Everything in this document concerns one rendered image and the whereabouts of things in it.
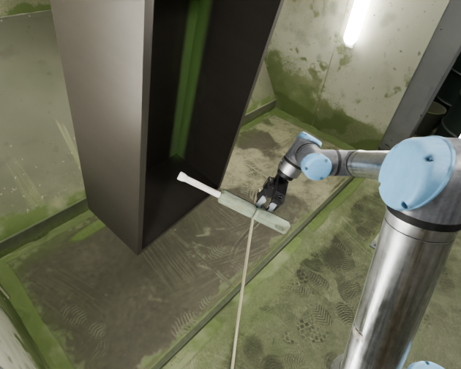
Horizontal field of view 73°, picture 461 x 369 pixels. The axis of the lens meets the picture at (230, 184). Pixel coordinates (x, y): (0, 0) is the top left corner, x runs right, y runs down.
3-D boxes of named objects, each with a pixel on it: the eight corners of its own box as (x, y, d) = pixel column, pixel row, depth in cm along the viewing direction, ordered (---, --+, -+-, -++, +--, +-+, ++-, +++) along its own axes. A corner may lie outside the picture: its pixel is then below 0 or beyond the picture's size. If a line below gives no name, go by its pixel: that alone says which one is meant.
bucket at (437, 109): (426, 142, 316) (441, 117, 297) (398, 129, 330) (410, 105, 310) (435, 130, 334) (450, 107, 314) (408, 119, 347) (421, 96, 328)
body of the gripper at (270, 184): (276, 195, 132) (293, 172, 127) (278, 204, 124) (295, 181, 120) (260, 186, 131) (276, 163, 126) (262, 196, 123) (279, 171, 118)
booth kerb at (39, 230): (-10, 266, 179) (-21, 253, 171) (-11, 264, 180) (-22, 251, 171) (274, 110, 332) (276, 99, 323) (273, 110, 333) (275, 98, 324)
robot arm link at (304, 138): (306, 135, 109) (298, 126, 118) (286, 164, 114) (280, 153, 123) (327, 146, 112) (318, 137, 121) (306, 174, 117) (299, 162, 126)
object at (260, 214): (285, 202, 144) (292, 229, 123) (279, 210, 145) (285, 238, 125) (189, 153, 136) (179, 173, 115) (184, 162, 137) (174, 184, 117)
